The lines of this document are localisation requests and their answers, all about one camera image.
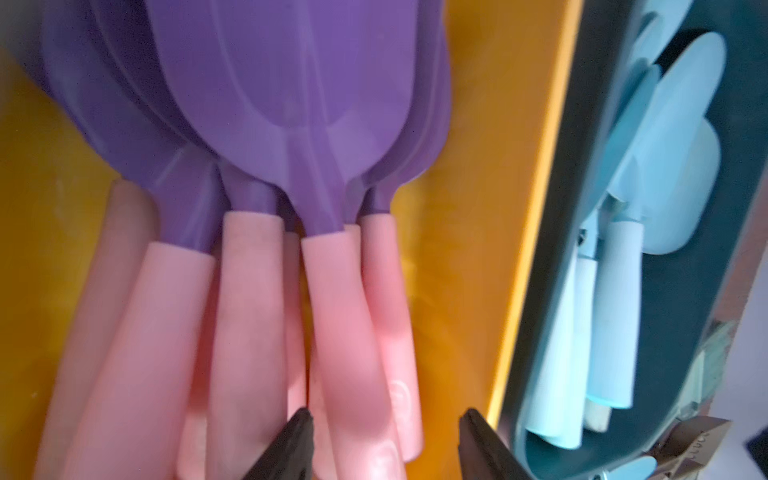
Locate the light blue shovel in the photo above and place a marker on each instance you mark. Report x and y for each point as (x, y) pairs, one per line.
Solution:
(646, 177)
(672, 228)
(559, 397)

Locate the yellow storage box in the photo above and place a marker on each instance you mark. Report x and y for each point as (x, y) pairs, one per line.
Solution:
(467, 228)

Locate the dark teal storage box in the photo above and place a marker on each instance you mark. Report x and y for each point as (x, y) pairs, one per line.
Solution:
(679, 290)

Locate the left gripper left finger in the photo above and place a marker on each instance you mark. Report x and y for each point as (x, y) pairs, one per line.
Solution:
(289, 456)

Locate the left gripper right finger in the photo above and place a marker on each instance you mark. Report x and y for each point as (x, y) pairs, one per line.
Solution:
(482, 454)

